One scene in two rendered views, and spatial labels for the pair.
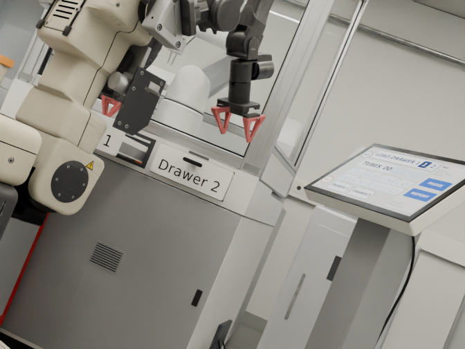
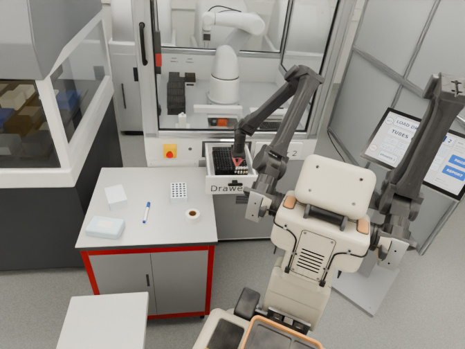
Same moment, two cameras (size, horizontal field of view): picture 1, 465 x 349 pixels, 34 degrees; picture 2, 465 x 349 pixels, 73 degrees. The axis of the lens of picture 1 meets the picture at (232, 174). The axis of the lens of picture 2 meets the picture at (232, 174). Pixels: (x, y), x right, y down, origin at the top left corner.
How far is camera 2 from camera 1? 1.95 m
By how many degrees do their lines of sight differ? 44
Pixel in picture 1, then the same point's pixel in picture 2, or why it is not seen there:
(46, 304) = (220, 225)
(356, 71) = not seen: outside the picture
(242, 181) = (308, 144)
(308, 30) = (337, 43)
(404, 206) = (448, 184)
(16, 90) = (150, 144)
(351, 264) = not seen: hidden behind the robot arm
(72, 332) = (237, 229)
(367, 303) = not seen: hidden behind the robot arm
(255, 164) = (313, 133)
